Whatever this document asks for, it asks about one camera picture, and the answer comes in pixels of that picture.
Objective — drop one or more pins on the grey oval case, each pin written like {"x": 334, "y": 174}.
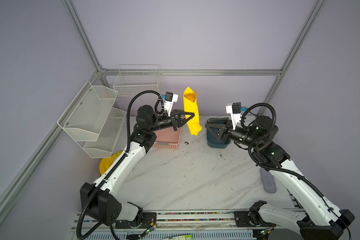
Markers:
{"x": 268, "y": 181}

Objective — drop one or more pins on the white mesh shelf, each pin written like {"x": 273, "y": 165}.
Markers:
{"x": 85, "y": 118}
{"x": 105, "y": 145}

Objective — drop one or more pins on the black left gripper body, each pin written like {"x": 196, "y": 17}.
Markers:
{"x": 171, "y": 122}

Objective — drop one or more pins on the pink perforated plastic basket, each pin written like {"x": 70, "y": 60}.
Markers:
{"x": 167, "y": 138}

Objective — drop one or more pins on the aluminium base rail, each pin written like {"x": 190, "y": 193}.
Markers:
{"x": 195, "y": 220}

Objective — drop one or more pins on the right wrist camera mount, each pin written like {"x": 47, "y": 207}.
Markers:
{"x": 235, "y": 110}

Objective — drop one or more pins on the teal oval plastic tub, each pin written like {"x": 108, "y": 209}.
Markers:
{"x": 211, "y": 140}

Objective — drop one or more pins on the white mesh shelf lower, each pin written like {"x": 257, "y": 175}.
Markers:
{"x": 105, "y": 145}

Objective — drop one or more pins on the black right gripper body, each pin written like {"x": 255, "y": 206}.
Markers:
{"x": 239, "y": 134}

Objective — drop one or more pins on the white mesh shelf upper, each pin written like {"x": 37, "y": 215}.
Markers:
{"x": 85, "y": 118}

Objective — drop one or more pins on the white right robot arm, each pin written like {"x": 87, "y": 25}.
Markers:
{"x": 255, "y": 128}

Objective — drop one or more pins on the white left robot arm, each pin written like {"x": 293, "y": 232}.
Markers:
{"x": 99, "y": 199}

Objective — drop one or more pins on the yellow banana toy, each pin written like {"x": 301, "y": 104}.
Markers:
{"x": 106, "y": 163}

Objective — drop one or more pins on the white wire wall basket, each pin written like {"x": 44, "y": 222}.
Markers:
{"x": 133, "y": 79}

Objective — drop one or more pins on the yellow paper napkin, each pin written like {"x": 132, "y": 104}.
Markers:
{"x": 191, "y": 106}

